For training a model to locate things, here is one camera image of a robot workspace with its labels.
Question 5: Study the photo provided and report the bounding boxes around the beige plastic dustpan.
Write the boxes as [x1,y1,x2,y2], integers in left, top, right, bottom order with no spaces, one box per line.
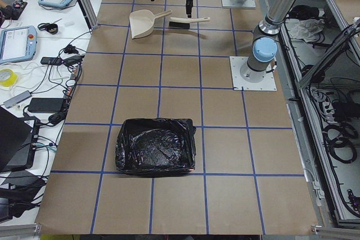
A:
[129,10,172,39]

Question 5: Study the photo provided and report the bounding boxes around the black-lined trash bin left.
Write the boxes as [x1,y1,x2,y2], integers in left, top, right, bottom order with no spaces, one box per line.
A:
[115,118,196,177]

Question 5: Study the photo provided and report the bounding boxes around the black scissors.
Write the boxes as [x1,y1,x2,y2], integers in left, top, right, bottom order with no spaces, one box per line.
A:
[37,18,62,30]

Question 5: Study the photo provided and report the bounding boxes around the blue teach pendant near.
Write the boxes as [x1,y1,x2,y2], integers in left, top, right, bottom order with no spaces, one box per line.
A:
[1,26,37,64]

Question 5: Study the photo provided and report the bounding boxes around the yellow tape roll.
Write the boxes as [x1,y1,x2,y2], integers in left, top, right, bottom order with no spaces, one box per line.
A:
[0,69,18,87]

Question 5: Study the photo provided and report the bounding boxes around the black power adapter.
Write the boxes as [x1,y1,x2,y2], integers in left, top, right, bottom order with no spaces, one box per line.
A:
[28,98,64,113]

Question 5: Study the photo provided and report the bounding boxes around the black laptop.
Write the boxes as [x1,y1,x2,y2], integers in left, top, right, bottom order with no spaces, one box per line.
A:
[1,108,40,173]

